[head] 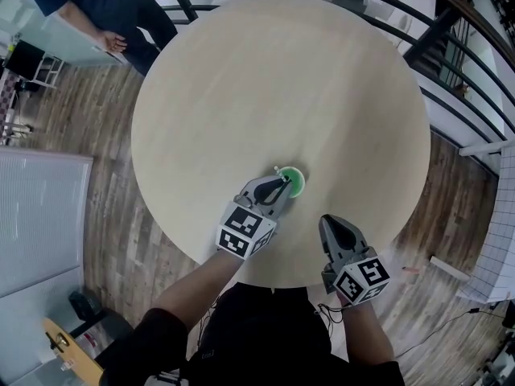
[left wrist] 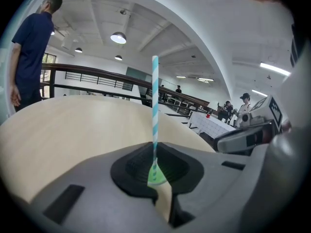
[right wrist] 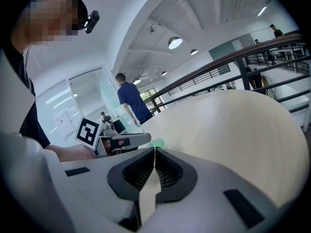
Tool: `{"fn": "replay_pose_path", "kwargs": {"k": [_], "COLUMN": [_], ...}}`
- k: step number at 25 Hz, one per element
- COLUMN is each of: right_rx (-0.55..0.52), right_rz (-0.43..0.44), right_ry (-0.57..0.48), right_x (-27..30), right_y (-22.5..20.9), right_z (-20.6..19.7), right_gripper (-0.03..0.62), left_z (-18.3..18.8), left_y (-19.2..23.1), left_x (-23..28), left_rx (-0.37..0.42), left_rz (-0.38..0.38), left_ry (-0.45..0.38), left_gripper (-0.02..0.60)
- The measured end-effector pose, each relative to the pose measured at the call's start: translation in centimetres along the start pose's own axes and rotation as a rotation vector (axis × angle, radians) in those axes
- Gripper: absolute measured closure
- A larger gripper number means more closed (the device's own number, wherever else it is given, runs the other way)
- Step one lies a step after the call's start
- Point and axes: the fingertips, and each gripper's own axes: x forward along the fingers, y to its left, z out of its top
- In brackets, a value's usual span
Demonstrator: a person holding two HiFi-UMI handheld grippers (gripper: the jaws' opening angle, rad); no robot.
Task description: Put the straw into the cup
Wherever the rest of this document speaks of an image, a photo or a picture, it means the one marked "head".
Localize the person's black shirt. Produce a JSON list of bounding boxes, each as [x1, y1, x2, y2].
[[98, 281, 406, 386]]

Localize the checkered cloth table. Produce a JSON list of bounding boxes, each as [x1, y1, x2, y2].
[[0, 72, 21, 136]]

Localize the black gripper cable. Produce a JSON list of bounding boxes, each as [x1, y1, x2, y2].
[[313, 302, 345, 325]]

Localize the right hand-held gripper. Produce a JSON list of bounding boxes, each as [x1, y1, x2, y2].
[[319, 214, 392, 306]]

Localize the green cup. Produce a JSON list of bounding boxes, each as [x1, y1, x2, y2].
[[277, 166, 307, 199]]

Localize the person's left forearm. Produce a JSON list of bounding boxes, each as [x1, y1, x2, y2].
[[151, 249, 242, 329]]

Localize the round orange wooden table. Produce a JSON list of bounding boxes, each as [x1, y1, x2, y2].
[[42, 306, 136, 386]]

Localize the round beige pedestal table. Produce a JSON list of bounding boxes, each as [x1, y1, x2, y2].
[[130, 0, 431, 289]]

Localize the black floor box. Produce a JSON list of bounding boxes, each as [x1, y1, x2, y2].
[[68, 290, 101, 322]]

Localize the black top white frame stand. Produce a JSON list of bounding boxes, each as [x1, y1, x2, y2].
[[3, 40, 65, 90]]

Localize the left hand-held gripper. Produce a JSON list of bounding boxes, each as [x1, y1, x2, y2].
[[216, 175, 293, 261]]

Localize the black metal railing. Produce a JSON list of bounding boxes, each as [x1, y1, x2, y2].
[[474, 0, 515, 51]]

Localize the white gridded table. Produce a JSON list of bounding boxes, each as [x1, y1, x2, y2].
[[428, 134, 515, 303]]

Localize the small brass bell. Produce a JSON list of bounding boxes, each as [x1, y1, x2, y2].
[[44, 331, 70, 353]]

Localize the black floor cable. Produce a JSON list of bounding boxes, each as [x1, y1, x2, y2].
[[392, 306, 506, 359]]

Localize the person's right forearm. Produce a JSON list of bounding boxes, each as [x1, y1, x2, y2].
[[336, 295, 395, 365]]

